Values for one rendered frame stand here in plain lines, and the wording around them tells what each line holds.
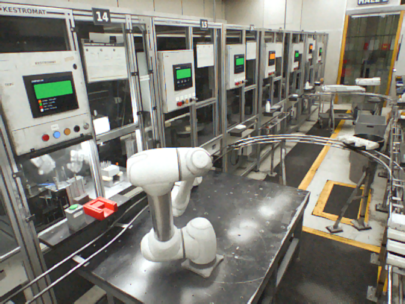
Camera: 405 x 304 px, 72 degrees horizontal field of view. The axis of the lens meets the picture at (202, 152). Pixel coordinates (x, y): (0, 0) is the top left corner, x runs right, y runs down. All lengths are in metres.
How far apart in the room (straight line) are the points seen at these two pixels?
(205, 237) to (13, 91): 1.15
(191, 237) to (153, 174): 0.58
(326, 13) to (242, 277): 8.70
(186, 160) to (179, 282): 0.79
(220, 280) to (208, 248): 0.18
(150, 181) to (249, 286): 0.81
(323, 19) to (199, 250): 8.71
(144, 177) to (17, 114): 0.77
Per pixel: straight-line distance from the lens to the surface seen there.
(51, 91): 1.61
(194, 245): 1.52
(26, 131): 1.59
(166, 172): 1.02
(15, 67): 1.57
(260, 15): 10.21
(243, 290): 1.56
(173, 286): 1.59
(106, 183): 2.12
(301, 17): 9.79
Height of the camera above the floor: 1.82
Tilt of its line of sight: 21 degrees down
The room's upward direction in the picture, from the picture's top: 2 degrees counter-clockwise
